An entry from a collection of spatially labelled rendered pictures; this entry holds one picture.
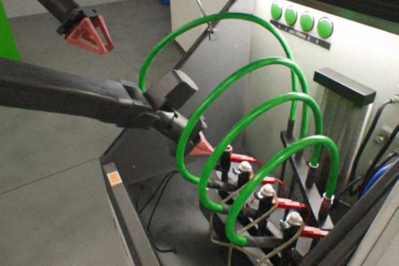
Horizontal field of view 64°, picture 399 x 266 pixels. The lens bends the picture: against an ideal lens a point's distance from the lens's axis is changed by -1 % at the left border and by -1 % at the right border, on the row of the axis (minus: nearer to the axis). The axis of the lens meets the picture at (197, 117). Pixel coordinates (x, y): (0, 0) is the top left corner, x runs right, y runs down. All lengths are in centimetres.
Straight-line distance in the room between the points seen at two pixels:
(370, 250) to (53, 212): 202
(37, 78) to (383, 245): 53
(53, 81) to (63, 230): 177
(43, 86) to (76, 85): 5
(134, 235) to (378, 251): 54
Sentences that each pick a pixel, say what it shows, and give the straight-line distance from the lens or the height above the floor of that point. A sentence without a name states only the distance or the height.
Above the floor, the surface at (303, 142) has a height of 133.
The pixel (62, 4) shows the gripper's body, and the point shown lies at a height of 145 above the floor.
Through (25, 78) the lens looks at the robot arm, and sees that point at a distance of 46.
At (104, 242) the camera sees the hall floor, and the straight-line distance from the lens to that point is 206.
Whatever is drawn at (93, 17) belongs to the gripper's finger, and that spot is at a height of 142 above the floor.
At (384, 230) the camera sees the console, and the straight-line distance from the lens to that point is 54.
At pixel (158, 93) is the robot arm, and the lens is 62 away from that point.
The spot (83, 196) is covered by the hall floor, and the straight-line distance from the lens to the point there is 235.
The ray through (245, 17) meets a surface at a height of 143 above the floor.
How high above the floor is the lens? 161
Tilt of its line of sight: 33 degrees down
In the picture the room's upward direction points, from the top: 1 degrees counter-clockwise
